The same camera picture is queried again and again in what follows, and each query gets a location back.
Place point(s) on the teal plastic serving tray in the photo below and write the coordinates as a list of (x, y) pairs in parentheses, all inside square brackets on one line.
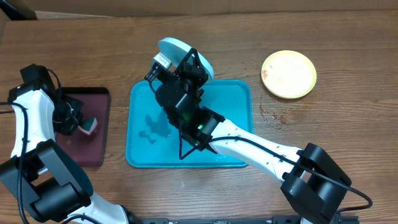
[(151, 142)]

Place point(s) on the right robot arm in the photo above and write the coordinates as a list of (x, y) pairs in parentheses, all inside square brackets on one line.
[(309, 178)]

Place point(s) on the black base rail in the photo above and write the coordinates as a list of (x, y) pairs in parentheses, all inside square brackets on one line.
[(278, 219)]

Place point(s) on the yellow-green rimmed plate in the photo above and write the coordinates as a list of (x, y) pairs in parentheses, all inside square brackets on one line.
[(288, 74)]

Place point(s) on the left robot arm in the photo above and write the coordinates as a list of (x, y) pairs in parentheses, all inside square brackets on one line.
[(47, 183)]

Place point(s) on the light blue rimmed plate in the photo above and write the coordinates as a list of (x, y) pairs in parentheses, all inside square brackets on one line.
[(175, 50)]

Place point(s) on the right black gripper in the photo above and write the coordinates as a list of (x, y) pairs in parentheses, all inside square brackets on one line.
[(186, 70)]

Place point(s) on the green and pink sponge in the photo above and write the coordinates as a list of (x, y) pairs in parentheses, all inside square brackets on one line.
[(88, 126)]

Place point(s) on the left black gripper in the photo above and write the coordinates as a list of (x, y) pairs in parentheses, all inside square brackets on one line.
[(68, 129)]

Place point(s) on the black tray with red water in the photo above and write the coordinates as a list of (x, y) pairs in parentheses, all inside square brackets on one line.
[(88, 150)]

